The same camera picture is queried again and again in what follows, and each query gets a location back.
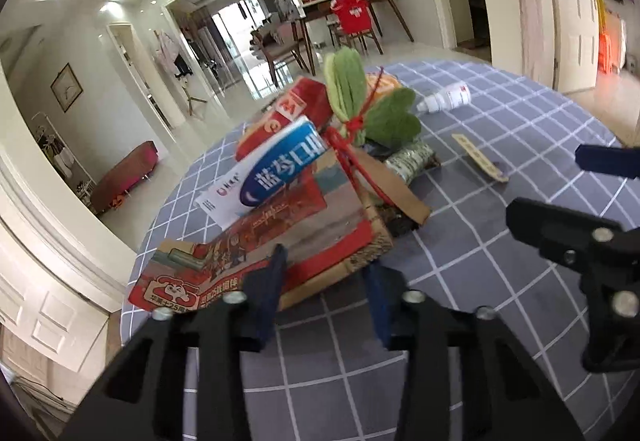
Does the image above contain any silver green wrapper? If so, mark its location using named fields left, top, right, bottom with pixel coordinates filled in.
left=382, top=141, right=441, bottom=183

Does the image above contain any orange hanging cloth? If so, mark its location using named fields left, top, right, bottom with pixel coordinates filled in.
left=596, top=0, right=627, bottom=74

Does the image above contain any red shirt chair cover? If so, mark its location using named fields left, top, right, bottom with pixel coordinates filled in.
left=331, top=0, right=373, bottom=34

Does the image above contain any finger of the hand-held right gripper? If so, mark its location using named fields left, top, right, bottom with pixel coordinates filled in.
left=575, top=144, right=640, bottom=179
left=506, top=198, right=640, bottom=373

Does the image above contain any maroon bench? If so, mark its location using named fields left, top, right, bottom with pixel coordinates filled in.
left=92, top=140, right=160, bottom=217

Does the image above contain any dark wrapper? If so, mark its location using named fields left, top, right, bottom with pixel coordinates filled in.
left=379, top=205, right=422, bottom=238

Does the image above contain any coat stand with clothes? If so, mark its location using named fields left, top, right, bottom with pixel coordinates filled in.
left=154, top=30, right=208, bottom=116

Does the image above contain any orange packet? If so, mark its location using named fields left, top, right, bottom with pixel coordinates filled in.
left=365, top=71, right=402, bottom=95

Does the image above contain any small white bottle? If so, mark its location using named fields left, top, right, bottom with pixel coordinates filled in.
left=416, top=82, right=473, bottom=114

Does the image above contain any wooden dining chair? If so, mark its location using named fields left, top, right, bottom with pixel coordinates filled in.
left=327, top=0, right=385, bottom=56

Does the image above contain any red packet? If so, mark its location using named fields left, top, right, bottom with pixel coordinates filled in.
left=236, top=77, right=332, bottom=162

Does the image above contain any wooden chair with cushion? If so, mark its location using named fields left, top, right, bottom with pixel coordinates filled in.
left=250, top=21, right=311, bottom=87

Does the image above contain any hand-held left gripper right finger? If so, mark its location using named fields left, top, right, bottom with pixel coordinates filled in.
left=362, top=265, right=586, bottom=441

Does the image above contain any wooden dining table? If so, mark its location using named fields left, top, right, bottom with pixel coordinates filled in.
left=297, top=0, right=416, bottom=77

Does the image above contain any framed wall picture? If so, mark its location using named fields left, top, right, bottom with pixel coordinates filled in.
left=50, top=62, right=84, bottom=112

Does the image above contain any red printed paper bag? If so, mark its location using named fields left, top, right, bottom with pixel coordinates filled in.
left=127, top=148, right=432, bottom=317

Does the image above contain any green leaf ornament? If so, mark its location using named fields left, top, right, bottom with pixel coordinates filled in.
left=322, top=46, right=423, bottom=147

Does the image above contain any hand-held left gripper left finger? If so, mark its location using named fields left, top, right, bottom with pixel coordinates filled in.
left=60, top=243, right=288, bottom=441

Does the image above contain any white panelled door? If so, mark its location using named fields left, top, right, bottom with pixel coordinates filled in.
left=0, top=216, right=123, bottom=362
left=542, top=0, right=601, bottom=94

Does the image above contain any grey checked tablecloth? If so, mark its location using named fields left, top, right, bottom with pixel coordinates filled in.
left=120, top=58, right=640, bottom=441

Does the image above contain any blue white medicine box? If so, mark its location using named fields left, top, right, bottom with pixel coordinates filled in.
left=195, top=116, right=331, bottom=229

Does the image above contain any white shoe rack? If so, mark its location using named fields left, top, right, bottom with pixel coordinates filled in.
left=31, top=114, right=96, bottom=208

